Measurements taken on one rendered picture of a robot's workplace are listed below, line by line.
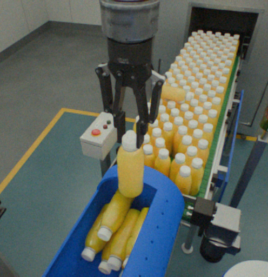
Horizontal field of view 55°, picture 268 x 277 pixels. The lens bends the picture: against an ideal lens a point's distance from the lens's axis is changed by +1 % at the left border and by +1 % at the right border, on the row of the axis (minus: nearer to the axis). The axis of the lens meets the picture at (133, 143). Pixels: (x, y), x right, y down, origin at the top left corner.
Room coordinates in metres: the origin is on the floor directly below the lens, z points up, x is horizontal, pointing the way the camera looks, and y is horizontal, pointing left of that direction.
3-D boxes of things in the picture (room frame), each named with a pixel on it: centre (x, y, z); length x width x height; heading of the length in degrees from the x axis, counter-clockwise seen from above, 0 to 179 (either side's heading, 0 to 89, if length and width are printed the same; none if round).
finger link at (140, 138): (0.42, -0.01, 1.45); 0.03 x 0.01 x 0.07; 158
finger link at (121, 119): (0.44, 0.03, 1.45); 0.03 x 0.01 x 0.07; 158
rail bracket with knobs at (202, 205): (0.54, -0.25, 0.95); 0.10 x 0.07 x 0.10; 68
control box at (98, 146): (0.87, 0.14, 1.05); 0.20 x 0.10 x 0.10; 158
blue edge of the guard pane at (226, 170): (1.07, -0.52, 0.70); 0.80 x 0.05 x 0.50; 158
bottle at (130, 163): (0.43, 0.01, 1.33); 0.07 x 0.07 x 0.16
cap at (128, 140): (0.43, 0.01, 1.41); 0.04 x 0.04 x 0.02
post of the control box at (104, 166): (0.87, 0.14, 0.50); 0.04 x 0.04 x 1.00; 68
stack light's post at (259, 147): (0.79, -0.53, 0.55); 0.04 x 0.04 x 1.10; 68
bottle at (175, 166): (0.71, -0.18, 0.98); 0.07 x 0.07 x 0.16
